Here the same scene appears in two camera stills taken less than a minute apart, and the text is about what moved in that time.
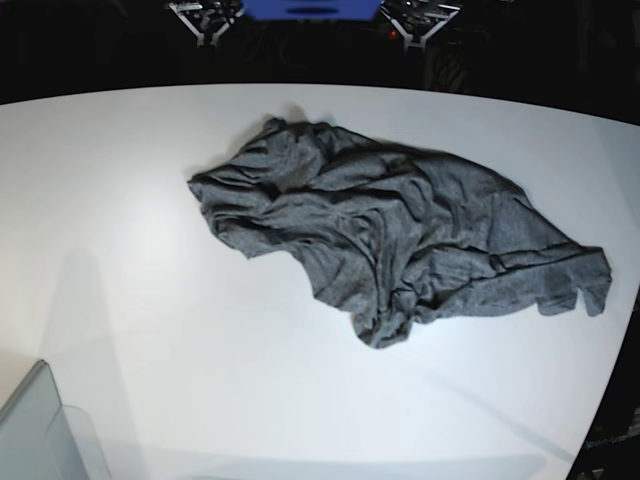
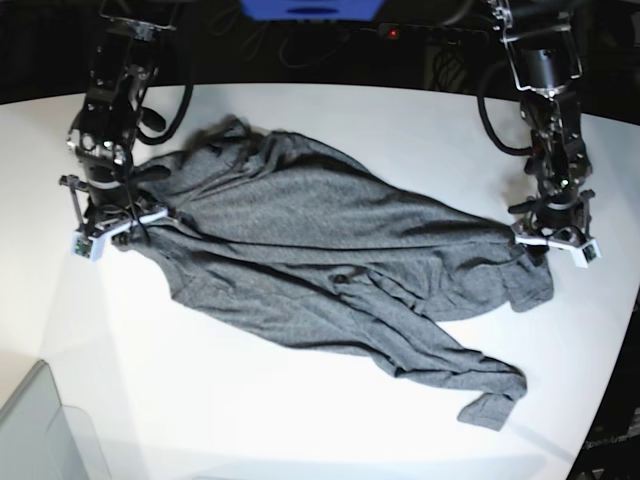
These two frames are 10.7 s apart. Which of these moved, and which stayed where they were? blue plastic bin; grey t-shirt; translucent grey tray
Moved: grey t-shirt
Stayed: blue plastic bin; translucent grey tray
